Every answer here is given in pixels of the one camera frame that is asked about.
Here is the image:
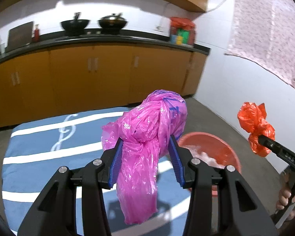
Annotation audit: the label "brown cutting board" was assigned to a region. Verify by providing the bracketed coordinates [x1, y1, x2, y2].
[7, 21, 34, 52]

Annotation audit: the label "red bottle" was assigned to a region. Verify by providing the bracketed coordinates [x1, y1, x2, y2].
[32, 24, 41, 42]

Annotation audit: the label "pink plastic bag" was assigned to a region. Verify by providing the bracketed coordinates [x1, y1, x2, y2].
[101, 89, 188, 225]

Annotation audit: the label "orange plastic bag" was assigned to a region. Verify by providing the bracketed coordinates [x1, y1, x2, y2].
[237, 102, 276, 158]

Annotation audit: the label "person's right hand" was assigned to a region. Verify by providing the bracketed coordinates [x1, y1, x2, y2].
[276, 174, 295, 214]

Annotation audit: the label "black wok with ladle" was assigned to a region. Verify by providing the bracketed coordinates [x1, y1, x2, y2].
[61, 12, 91, 36]

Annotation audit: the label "black kitchen countertop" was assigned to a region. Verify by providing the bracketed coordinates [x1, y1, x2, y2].
[0, 36, 210, 68]

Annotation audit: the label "orange lower kitchen cabinets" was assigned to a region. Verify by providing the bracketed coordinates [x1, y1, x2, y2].
[0, 42, 208, 131]

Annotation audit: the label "green packet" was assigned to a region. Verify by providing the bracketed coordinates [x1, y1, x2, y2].
[177, 29, 190, 44]

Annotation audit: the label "red plastic bucket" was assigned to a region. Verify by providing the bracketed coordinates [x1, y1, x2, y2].
[178, 132, 242, 198]

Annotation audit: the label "blue striped mat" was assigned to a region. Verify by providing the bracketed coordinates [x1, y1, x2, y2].
[1, 107, 195, 236]

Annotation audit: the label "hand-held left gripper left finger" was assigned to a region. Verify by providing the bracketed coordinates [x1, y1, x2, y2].
[17, 137, 124, 236]

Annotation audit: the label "black wok with lid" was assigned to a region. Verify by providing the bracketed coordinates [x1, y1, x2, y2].
[98, 13, 128, 35]

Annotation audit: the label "clear plastic bag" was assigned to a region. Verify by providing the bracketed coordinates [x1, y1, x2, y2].
[190, 146, 224, 170]

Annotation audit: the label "pink printed cloth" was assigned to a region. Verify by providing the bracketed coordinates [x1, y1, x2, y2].
[224, 0, 295, 91]

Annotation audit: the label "orange bag of goods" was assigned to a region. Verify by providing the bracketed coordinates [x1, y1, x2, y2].
[170, 17, 196, 47]

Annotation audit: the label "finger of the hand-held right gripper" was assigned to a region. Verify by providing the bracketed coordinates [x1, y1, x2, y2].
[258, 134, 283, 156]

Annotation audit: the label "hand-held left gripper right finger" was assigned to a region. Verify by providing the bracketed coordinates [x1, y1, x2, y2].
[168, 135, 278, 236]

